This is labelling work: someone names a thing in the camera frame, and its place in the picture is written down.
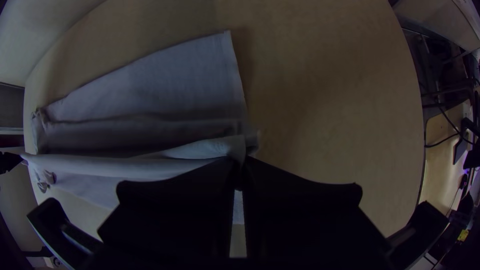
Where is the black cable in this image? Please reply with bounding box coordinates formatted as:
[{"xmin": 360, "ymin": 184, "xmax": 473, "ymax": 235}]
[{"xmin": 422, "ymin": 103, "xmax": 470, "ymax": 149}]

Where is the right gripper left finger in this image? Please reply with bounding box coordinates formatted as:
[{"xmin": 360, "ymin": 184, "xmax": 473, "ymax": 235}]
[{"xmin": 89, "ymin": 157, "xmax": 241, "ymax": 263}]

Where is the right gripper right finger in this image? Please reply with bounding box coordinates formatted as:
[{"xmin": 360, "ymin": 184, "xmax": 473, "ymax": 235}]
[{"xmin": 241, "ymin": 155, "xmax": 391, "ymax": 260}]

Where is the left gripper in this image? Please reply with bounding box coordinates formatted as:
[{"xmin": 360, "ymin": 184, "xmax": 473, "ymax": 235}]
[{"xmin": 0, "ymin": 151, "xmax": 25, "ymax": 176}]

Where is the light grey t-shirt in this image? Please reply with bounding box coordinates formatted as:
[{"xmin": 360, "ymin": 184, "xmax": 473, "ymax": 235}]
[{"xmin": 20, "ymin": 29, "xmax": 262, "ymax": 226}]

